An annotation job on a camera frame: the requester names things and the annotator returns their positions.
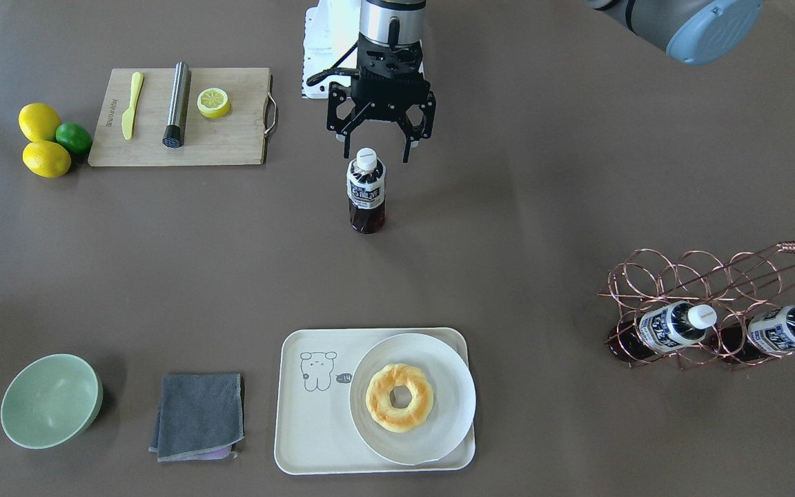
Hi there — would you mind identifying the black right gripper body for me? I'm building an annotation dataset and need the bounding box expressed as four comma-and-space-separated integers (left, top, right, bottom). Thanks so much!
353, 42, 433, 125

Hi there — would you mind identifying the tea bottle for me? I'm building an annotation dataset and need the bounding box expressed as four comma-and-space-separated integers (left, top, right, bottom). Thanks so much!
606, 301, 718, 364
714, 305, 795, 364
345, 148, 387, 235

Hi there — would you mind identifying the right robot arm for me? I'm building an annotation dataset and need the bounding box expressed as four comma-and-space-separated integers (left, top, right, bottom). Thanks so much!
306, 1, 436, 162

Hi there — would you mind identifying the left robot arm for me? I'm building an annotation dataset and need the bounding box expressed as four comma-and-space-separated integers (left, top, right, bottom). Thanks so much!
585, 1, 763, 66

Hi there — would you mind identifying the beige tray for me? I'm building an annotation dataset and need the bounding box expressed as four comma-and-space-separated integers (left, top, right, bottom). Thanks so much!
274, 327, 475, 475

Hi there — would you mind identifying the wooden cutting board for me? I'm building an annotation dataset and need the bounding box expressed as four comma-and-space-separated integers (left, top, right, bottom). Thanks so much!
88, 67, 277, 167

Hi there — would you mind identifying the half lemon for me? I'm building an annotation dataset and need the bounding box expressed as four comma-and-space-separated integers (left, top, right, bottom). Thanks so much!
196, 88, 231, 119

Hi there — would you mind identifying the steel muddler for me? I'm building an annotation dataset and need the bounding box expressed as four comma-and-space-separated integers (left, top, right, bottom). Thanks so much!
161, 61, 190, 148

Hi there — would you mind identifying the yellow plastic knife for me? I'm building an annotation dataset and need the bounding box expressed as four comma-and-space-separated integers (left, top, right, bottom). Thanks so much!
121, 70, 145, 139

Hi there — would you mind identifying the donut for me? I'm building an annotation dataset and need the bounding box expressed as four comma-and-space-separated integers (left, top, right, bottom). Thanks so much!
364, 364, 435, 433

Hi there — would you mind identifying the white plate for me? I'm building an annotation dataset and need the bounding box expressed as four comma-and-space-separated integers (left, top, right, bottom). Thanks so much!
349, 333, 476, 466

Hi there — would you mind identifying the green lime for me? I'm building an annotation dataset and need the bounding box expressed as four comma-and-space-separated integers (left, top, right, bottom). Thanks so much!
55, 122, 92, 155

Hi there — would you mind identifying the whole lemon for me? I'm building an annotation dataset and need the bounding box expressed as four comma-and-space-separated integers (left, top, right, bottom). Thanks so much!
22, 141, 72, 178
18, 103, 62, 142

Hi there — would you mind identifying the grey folded cloth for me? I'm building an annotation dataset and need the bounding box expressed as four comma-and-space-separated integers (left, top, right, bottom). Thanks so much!
148, 372, 245, 462

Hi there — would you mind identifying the green bowl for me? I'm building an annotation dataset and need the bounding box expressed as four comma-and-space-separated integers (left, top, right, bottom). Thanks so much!
0, 353, 104, 449

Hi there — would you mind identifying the black camera cable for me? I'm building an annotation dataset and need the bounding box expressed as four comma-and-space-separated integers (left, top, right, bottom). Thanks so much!
306, 41, 360, 87

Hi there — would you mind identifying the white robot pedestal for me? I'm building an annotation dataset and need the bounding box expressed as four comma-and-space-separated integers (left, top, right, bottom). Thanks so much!
302, 1, 426, 99

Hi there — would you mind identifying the copper wire bottle rack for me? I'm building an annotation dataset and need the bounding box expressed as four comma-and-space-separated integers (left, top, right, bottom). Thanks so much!
602, 240, 795, 370

